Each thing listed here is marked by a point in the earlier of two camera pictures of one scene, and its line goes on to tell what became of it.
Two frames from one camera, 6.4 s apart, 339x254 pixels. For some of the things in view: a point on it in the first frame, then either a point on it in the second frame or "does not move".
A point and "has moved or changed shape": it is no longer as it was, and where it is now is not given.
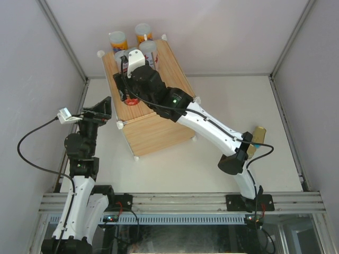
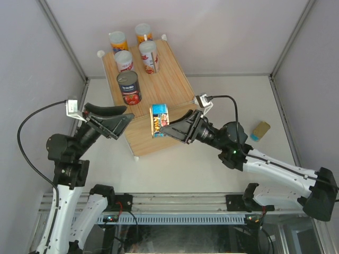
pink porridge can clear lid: (149, 47) does not move
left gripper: (102, 110) -> (107, 120)
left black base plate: (119, 202) does not move
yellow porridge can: (118, 42) does not move
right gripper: (122, 87) -> (186, 129)
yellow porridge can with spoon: (143, 32) does not move
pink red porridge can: (118, 54) does not move
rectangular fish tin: (251, 151) has moved or changed shape
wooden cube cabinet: (146, 130) does not move
